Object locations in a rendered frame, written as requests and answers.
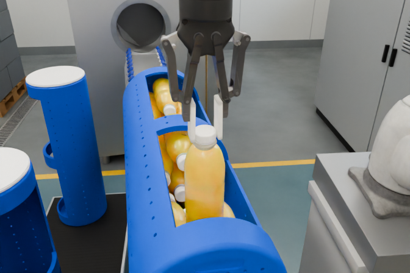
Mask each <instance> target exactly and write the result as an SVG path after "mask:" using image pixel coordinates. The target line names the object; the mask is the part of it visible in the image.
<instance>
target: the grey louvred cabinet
mask: <svg viewBox="0 0 410 273"><path fill-rule="evenodd" d="M408 95H410V0H330V1H329V9H328V16H327V20H326V28H325V36H324V40H323V47H322V55H321V59H320V67H319V71H318V79H317V86H316V91H315V98H314V104H315V106H316V107H317V109H316V113H317V114H318V115H319V117H321V119H322V120H323V121H324V123H325V124H326V125H327V126H328V127H329V128H330V130H331V131H332V132H333V134H335V136H336V137H337V138H338V139H339V141H340V142H341V143H342V144H343V145H344V146H345V148H346V149H347V150H348V151H349V153H350V152H371V151H372V147H373V144H374V141H375V138H376V135H377V133H378V130H379V127H380V125H381V123H382V121H383V119H384V117H385V116H386V115H387V113H388V112H389V110H390V109H391V108H392V107H393V106H394V105H395V104H396V103H397V102H398V101H399V100H402V99H404V98H405V97H406V96H408Z"/></svg>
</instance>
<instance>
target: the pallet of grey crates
mask: <svg viewBox="0 0 410 273"><path fill-rule="evenodd" d="M26 90H27V87H26V76H25V74H24V69H23V65H22V62H21V57H20V54H19V51H18V46H17V43H16V39H15V34H14V29H13V25H12V20H11V17H10V13H9V10H8V6H7V2H6V0H0V118H2V117H3V116H4V115H5V114H6V113H7V112H8V111H9V110H10V109H11V108H12V106H13V105H14V104H15V103H16V101H17V100H18V99H19V98H20V97H21V96H22V95H23V94H24V93H25V91H26Z"/></svg>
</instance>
